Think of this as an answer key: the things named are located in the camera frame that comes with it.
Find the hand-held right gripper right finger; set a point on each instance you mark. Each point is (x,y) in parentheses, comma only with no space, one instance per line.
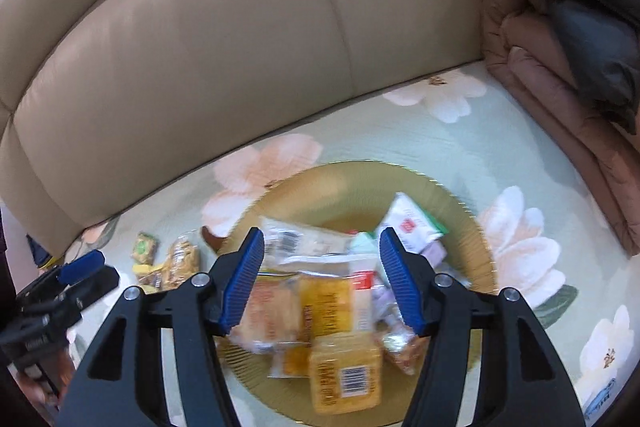
(400,287)

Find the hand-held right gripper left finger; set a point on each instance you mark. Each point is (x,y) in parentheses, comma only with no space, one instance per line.
(242,287)

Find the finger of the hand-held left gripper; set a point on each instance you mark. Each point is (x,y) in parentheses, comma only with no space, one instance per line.
(97,282)
(80,266)

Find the orange crisp snack packet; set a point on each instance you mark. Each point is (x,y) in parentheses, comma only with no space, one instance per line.
(265,307)

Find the red striped bread packet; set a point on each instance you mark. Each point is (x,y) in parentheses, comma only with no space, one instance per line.
(402,349)

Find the white green snack packet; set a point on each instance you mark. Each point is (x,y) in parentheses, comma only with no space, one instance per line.
(410,219)

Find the large yellow cake packet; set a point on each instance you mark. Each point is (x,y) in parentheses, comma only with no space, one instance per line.
(330,302)

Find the square yellow cake packet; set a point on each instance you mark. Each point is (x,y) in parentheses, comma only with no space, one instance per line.
(345,372)

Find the gold ribbed plate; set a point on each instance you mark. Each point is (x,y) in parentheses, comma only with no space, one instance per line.
(340,192)

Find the small green yellow packet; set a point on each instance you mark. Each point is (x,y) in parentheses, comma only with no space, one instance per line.
(145,249)

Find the round cookies clear packet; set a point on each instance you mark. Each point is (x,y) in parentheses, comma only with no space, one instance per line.
(180,259)

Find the beige leather sofa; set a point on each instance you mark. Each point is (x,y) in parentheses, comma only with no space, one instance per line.
(200,57)

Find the pink brown quilt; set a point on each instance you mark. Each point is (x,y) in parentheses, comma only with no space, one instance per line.
(550,107)

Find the black padded jacket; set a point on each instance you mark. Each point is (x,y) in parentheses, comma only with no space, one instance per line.
(575,32)

